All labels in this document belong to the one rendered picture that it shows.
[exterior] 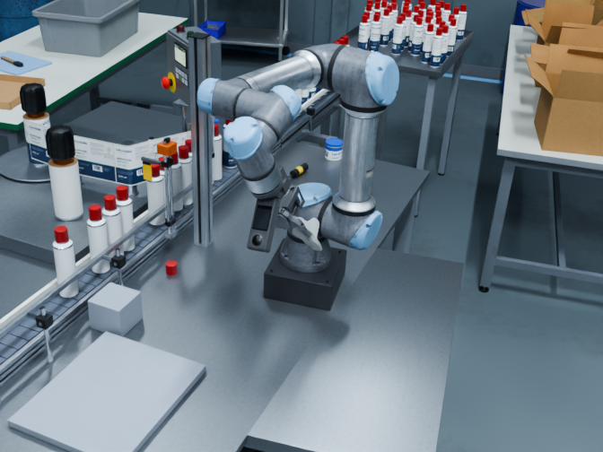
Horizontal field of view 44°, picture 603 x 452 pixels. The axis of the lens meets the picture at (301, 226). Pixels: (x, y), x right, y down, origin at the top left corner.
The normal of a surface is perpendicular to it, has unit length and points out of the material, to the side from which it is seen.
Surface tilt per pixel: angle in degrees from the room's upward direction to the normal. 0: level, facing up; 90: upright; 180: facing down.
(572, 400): 0
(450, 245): 0
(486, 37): 90
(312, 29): 90
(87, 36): 95
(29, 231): 0
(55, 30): 95
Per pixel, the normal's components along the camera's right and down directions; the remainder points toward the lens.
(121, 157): -0.33, 0.46
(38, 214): 0.04, -0.87
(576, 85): -0.17, 0.62
